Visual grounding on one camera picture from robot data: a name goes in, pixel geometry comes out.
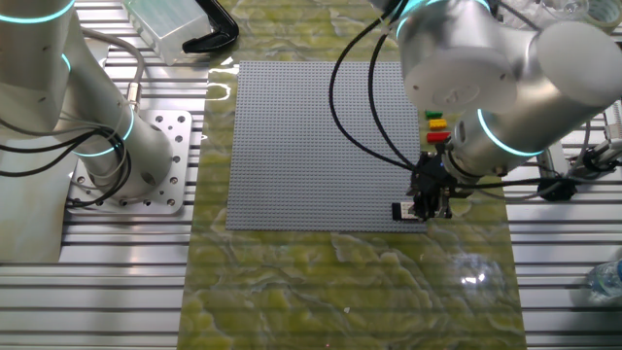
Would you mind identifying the large grey Lego baseplate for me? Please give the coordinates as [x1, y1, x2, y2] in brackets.
[225, 60, 429, 233]

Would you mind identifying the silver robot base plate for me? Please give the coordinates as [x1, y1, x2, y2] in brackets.
[64, 109, 194, 217]

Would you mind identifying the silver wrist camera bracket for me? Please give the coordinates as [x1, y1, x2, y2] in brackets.
[541, 148, 570, 180]

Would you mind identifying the black base cable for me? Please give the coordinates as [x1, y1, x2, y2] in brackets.
[0, 123, 133, 211]

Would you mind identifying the green marble pattern mat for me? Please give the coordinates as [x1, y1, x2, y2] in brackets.
[176, 0, 529, 350]

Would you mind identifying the clear tape roll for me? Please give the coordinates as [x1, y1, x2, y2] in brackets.
[585, 0, 622, 33]

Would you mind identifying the translucent plastic box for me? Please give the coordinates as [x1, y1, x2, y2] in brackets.
[120, 0, 214, 67]

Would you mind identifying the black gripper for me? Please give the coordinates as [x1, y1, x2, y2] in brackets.
[406, 150, 459, 221]

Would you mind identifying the grey depth camera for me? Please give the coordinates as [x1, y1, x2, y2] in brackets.
[605, 100, 622, 143]

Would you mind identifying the black C-clamp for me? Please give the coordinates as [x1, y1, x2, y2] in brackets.
[181, 0, 241, 55]

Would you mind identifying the clear plastic cup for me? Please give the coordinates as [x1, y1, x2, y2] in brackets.
[502, 0, 590, 31]

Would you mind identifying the clear water bottle blue cap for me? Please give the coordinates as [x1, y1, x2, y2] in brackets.
[585, 259, 622, 299]

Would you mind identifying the grey base cable with connector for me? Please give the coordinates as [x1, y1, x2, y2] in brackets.
[80, 26, 148, 114]

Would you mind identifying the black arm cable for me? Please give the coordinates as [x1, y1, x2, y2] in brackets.
[366, 31, 420, 172]
[328, 0, 580, 203]

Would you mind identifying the metal camera mount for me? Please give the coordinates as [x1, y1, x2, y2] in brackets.
[571, 138, 622, 177]

